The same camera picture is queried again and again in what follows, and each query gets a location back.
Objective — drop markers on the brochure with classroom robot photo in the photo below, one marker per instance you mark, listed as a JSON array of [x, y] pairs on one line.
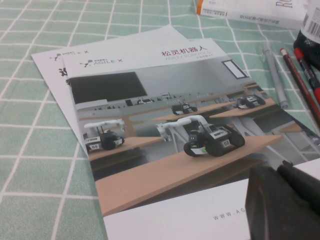
[[162, 112]]

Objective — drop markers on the white AgileX brochure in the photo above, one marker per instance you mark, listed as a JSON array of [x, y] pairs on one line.
[[50, 65]]

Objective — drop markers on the red pencil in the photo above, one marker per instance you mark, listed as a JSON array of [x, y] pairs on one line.
[[297, 75]]

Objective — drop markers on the grey pen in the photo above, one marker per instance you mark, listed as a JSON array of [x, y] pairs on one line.
[[275, 75]]

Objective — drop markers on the white orange-edged ROS book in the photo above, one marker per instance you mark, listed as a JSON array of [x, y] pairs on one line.
[[250, 12]]

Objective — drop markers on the black mesh pen holder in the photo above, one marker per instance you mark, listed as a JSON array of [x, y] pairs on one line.
[[311, 30]]

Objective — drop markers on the green checkered tablecloth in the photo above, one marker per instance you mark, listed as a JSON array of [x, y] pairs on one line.
[[30, 125]]

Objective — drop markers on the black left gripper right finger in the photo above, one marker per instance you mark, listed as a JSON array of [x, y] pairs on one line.
[[300, 180]]

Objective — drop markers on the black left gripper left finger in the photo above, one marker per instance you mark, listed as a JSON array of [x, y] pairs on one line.
[[280, 212]]

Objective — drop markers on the black marker with red cap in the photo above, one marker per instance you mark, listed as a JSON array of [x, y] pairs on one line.
[[308, 72]]

